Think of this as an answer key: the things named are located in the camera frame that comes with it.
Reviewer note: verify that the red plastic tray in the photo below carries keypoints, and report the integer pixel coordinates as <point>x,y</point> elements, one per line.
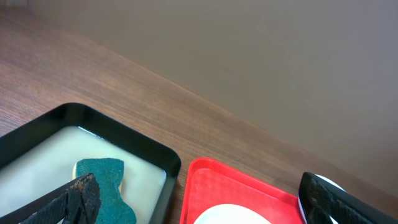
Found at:
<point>210,182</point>

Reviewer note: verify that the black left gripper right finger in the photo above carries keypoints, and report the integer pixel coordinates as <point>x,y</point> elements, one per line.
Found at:
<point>322,200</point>

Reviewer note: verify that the white plate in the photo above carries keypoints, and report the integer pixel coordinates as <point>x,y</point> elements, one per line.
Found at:
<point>230,214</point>

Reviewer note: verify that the black soapy water tray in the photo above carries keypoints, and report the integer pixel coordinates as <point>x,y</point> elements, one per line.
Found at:
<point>39,157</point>

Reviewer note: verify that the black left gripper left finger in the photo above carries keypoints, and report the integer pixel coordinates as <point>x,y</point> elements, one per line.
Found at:
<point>75,202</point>

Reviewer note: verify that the green yellow sponge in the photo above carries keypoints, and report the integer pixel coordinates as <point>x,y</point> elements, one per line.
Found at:
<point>109,173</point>

